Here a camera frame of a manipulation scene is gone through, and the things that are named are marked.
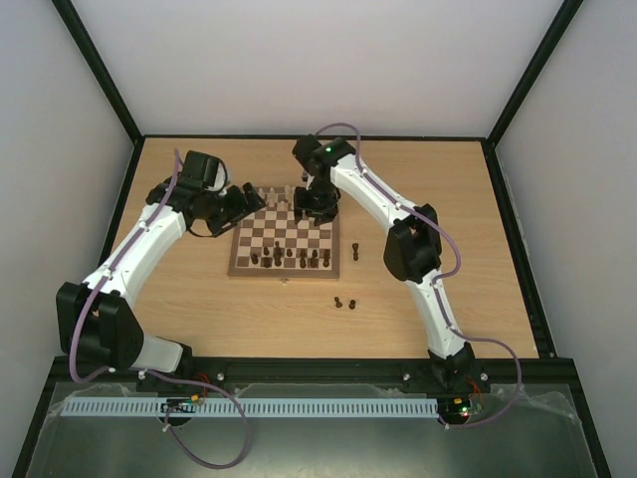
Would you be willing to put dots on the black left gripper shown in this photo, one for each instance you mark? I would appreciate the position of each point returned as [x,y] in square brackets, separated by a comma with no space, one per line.
[240,207]

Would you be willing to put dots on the black aluminium frame rail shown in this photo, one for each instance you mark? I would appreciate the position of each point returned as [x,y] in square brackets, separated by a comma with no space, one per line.
[408,375]

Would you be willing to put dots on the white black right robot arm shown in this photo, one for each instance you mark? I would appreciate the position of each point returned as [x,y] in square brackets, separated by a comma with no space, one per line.
[413,247]

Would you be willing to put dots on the wooden chess board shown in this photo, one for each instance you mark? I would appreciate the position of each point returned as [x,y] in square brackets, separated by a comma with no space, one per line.
[271,224]

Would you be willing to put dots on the white slotted cable duct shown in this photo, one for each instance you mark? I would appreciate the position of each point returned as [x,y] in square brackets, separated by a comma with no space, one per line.
[253,407]

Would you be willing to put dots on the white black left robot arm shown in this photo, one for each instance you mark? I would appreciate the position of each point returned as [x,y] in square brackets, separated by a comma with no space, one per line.
[98,328]

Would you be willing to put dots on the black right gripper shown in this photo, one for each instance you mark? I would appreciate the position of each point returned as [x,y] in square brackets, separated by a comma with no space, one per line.
[317,209]

